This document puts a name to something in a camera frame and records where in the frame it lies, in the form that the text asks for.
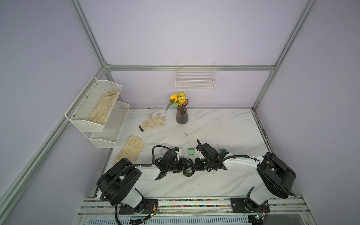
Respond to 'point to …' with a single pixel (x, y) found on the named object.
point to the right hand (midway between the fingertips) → (194, 168)
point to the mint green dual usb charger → (191, 151)
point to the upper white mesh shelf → (90, 109)
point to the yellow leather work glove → (131, 151)
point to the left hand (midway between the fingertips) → (190, 167)
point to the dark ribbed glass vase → (182, 116)
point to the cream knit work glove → (158, 120)
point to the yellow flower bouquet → (177, 100)
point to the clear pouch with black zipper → (189, 171)
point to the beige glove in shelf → (101, 113)
